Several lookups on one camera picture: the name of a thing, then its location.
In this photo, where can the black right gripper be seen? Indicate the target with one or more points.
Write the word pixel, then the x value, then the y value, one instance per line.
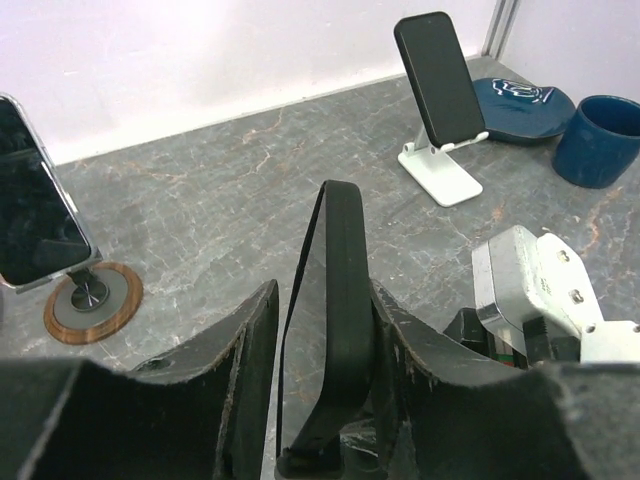
pixel 475 335

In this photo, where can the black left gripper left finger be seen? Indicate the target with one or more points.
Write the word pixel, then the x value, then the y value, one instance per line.
pixel 197 411

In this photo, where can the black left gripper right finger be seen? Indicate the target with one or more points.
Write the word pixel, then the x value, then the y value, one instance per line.
pixel 443 411

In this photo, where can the black phone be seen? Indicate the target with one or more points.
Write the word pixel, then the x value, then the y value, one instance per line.
pixel 439 78
pixel 42 233
pixel 327 350

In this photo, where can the round wooden phone stand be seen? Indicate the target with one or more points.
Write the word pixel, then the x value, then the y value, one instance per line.
pixel 93 304

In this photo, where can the white phone stand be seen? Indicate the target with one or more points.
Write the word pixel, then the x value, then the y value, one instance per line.
pixel 437 172

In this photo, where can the black phone on wooden stand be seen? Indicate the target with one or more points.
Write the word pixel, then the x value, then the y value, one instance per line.
pixel 42 233

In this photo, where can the black phone on white stand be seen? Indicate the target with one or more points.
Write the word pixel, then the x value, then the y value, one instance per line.
pixel 439 78

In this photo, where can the dark blue ceramic mug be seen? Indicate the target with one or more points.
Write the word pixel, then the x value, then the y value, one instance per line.
pixel 600 143

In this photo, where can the blue shell-shaped plate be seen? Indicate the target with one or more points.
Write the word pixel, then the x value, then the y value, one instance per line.
pixel 521 113

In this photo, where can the aluminium corner frame post right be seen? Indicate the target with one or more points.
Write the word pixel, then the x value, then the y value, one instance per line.
pixel 500 26

